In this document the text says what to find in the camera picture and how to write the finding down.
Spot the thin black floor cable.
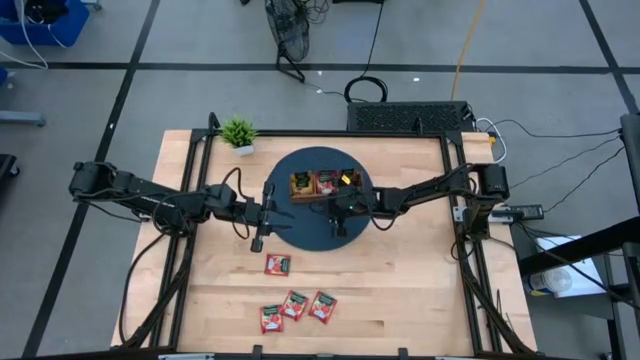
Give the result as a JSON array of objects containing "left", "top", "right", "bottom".
[
  {"left": 508, "top": 134, "right": 624, "bottom": 190},
  {"left": 543, "top": 147, "right": 627, "bottom": 214},
  {"left": 482, "top": 118, "right": 624, "bottom": 140}
]

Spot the black perforated computer case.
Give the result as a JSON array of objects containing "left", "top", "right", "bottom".
[{"left": 345, "top": 100, "right": 477, "bottom": 134}]

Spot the yellow cable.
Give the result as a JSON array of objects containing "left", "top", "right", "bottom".
[{"left": 448, "top": 0, "right": 487, "bottom": 101}]

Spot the black floor fan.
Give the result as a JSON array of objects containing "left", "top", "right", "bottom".
[{"left": 263, "top": 0, "right": 312, "bottom": 85}]

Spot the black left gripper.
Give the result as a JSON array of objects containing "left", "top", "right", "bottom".
[{"left": 244, "top": 181, "right": 297, "bottom": 254}]

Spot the white floor cable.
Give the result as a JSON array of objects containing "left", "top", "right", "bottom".
[
  {"left": 0, "top": 0, "right": 71, "bottom": 71},
  {"left": 473, "top": 116, "right": 509, "bottom": 165}
]

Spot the red strawberry tea packet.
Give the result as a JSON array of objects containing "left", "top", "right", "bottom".
[
  {"left": 314, "top": 170, "right": 340, "bottom": 195},
  {"left": 279, "top": 290, "right": 310, "bottom": 322},
  {"left": 307, "top": 291, "right": 339, "bottom": 325},
  {"left": 264, "top": 253, "right": 292, "bottom": 277},
  {"left": 259, "top": 304, "right": 285, "bottom": 335}
]

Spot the grey metal bar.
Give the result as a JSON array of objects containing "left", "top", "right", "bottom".
[{"left": 0, "top": 110, "right": 47, "bottom": 128}]

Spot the white box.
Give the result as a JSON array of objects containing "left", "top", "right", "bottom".
[{"left": 533, "top": 234, "right": 610, "bottom": 300}]

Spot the dark grey post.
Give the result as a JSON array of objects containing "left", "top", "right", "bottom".
[{"left": 619, "top": 112, "right": 640, "bottom": 201}]

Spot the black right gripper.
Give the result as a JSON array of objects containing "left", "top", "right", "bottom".
[{"left": 309, "top": 192, "right": 375, "bottom": 239}]

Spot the black power adapter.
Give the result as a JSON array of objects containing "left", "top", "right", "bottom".
[{"left": 489, "top": 203, "right": 545, "bottom": 224}]

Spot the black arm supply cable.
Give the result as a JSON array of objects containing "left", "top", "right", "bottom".
[{"left": 118, "top": 232, "right": 169, "bottom": 346}]

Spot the green plant in white pot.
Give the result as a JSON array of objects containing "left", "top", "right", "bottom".
[{"left": 219, "top": 117, "right": 260, "bottom": 157}]

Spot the wooden three-compartment tray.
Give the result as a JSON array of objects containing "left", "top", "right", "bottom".
[{"left": 289, "top": 168, "right": 365, "bottom": 204}]

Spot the coiled black cable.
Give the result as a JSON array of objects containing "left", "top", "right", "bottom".
[{"left": 342, "top": 0, "right": 390, "bottom": 105}]

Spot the orange peach tea packet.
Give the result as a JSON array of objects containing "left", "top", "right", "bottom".
[{"left": 292, "top": 171, "right": 315, "bottom": 196}]

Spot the round dark blue placemat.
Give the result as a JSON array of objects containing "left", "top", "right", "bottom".
[{"left": 264, "top": 145, "right": 376, "bottom": 253}]

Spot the black metal beam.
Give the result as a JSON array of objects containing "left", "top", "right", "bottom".
[{"left": 517, "top": 214, "right": 640, "bottom": 280}]

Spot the clear plastic bottle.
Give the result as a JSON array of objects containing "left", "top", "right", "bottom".
[{"left": 522, "top": 267, "right": 575, "bottom": 297}]

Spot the blue plastic bin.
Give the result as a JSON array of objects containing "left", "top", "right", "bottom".
[{"left": 0, "top": 0, "right": 91, "bottom": 48}]

